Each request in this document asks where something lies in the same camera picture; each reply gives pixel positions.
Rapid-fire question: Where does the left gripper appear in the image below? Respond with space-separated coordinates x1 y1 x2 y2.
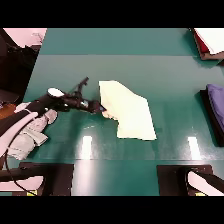
78 98 107 115

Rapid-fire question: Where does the cream shirt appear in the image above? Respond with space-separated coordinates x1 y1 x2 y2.
98 79 158 141

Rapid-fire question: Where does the heap of clothes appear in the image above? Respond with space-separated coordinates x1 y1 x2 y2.
5 101 59 162

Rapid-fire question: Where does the purple garment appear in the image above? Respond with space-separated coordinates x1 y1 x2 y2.
205 83 224 134

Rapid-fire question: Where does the red garment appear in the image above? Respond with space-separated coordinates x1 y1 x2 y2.
193 30 211 54

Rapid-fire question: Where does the brown garment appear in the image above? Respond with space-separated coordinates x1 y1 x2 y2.
190 28 224 62

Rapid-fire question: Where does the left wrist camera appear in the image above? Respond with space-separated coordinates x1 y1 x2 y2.
68 76 90 100

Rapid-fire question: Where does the black cable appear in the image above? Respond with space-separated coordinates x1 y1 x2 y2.
3 133 31 197

